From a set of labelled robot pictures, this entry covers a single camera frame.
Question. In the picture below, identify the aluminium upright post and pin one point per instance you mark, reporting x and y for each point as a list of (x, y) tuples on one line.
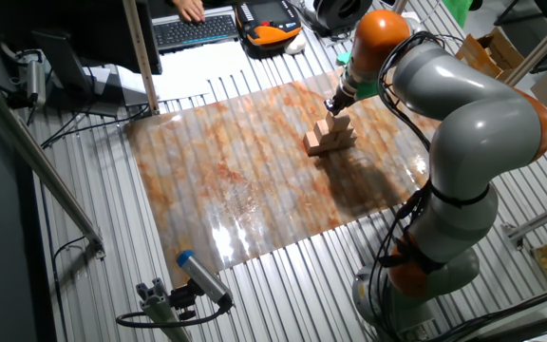
[(399, 5)]

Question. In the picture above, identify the brown cardboard box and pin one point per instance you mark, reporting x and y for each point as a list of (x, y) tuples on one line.
[(492, 52)]

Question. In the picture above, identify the black round spool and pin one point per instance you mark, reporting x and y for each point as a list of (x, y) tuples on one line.
[(330, 12)]

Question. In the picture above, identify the silver camera with blue cap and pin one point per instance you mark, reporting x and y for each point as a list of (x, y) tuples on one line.
[(202, 278)]

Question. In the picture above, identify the green cloth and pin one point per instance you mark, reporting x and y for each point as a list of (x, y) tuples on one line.
[(456, 9)]

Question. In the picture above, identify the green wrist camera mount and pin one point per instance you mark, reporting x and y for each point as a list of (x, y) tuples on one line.
[(366, 90)]

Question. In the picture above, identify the beige upright frame post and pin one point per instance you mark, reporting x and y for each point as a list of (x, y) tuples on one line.
[(140, 57)]

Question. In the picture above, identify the long aluminium frame rail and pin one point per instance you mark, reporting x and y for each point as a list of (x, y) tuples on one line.
[(31, 152)]

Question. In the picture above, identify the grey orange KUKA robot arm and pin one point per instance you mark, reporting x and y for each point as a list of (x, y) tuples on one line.
[(477, 123)]

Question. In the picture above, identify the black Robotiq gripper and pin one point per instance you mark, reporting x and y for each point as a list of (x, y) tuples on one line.
[(345, 99)]

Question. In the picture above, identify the white computer mouse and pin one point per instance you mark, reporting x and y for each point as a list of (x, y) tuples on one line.
[(296, 45)]

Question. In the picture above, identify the aluminium frame beam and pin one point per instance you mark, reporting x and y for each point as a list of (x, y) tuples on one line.
[(544, 43), (539, 218)]

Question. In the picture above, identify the orange marble pattern mat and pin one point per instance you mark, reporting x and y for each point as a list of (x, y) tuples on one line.
[(254, 190)]

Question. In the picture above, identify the orange black teach pendant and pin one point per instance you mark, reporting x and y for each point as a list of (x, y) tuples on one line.
[(269, 24)]

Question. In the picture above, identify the white paper sheet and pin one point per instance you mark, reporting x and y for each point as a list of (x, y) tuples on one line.
[(207, 62), (181, 90)]

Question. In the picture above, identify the black computer keyboard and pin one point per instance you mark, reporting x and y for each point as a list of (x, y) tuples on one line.
[(195, 31)]

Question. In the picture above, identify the black computer monitor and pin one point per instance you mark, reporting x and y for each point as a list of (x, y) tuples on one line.
[(88, 28)]

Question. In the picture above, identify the grey monitor stand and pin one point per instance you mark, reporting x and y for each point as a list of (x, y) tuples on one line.
[(62, 57)]

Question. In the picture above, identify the aluminium profile camera mount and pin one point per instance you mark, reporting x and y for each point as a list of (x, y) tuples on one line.
[(159, 309)]

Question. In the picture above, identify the person hand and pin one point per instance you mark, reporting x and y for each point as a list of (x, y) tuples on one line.
[(192, 9)]

